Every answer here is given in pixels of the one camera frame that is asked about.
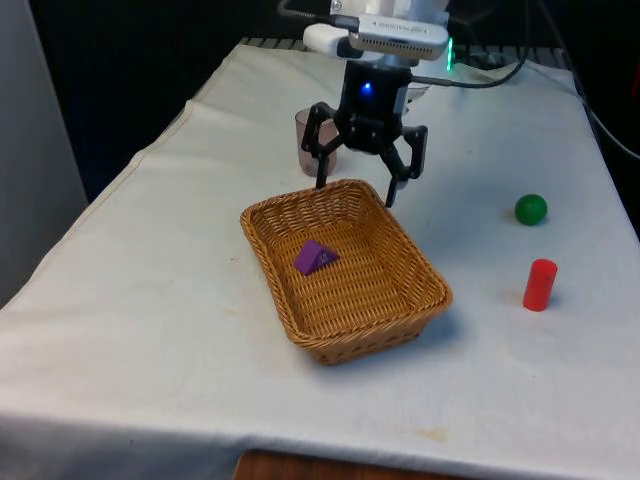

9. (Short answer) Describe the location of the red cylinder block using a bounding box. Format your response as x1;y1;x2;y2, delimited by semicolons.
521;257;559;313

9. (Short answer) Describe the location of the wicker basket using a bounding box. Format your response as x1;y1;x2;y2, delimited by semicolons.
239;178;455;368

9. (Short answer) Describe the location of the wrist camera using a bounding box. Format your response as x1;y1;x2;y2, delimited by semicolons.
344;13;450;63

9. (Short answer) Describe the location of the see-through pink cup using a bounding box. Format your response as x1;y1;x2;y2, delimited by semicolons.
293;108;339;178

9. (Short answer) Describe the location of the green ball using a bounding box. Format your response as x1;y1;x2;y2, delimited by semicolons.
514;193;549;228

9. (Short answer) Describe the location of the purple triangular block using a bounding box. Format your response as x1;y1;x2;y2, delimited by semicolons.
293;238;341;277

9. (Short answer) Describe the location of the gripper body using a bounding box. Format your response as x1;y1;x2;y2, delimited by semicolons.
335;62;414;154

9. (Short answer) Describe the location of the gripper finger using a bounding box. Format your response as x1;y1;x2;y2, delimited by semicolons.
298;102;347;192
379;124;429;209

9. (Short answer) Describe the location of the pale locker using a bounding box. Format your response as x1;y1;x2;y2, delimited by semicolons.
0;0;90;309

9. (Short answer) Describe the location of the black cable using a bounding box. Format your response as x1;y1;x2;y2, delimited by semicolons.
276;0;362;31
540;0;640;157
410;0;533;91

